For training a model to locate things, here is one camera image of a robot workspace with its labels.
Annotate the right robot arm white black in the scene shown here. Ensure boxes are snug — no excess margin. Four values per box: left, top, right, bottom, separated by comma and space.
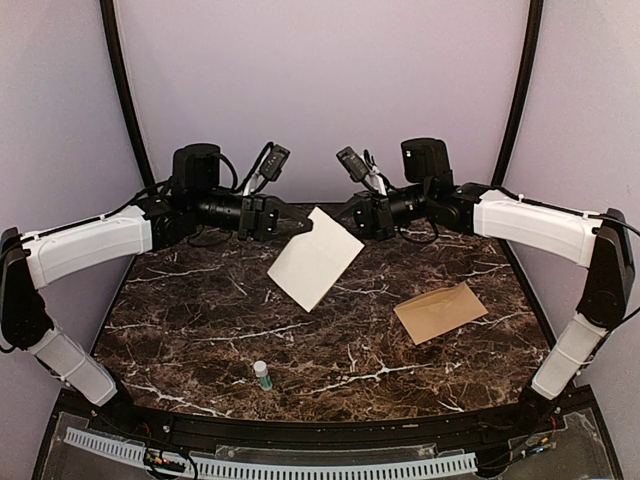
336, 138, 635, 434

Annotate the right black frame post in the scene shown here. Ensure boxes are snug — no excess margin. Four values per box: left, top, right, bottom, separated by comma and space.
491, 0, 544, 186

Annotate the white letter paper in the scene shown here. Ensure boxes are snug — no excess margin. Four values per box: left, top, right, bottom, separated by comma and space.
267, 207, 364, 313

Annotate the black front rail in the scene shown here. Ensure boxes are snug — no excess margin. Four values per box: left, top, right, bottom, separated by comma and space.
54, 387, 596, 451

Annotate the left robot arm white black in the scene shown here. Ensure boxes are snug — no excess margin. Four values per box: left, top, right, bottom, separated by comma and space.
1, 142, 313, 436

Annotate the left black frame post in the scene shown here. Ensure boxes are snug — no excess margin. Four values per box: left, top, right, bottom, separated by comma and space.
99, 0, 155, 187

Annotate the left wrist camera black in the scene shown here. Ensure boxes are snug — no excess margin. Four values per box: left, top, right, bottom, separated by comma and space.
259, 144, 291, 182

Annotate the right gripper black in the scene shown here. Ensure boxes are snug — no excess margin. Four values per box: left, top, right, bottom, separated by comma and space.
320, 182, 433, 242

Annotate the white slotted cable duct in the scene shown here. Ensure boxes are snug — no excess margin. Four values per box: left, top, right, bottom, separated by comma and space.
64, 427, 477, 479

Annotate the black frame post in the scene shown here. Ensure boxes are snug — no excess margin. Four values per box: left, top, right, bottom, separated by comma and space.
99, 0, 155, 187
491, 0, 544, 186

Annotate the green glue stick white cap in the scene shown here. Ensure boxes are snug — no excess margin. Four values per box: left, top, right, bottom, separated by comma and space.
253, 360, 273, 391

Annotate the brown paper envelope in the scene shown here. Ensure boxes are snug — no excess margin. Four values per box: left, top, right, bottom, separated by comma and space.
394, 282, 488, 345

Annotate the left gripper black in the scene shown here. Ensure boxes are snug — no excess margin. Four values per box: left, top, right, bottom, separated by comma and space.
192, 189, 315, 242

